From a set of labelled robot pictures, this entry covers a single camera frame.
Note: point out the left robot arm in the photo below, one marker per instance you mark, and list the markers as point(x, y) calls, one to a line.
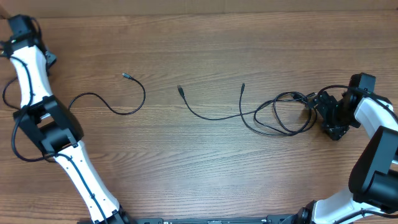
point(49, 124)

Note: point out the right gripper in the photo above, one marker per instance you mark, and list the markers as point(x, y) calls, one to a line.
point(337, 130)

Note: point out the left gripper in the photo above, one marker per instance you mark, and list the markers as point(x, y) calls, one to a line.
point(50, 58)

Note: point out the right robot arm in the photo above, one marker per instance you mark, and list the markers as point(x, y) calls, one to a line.
point(372, 186)

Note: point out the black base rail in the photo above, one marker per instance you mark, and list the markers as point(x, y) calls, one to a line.
point(270, 219)

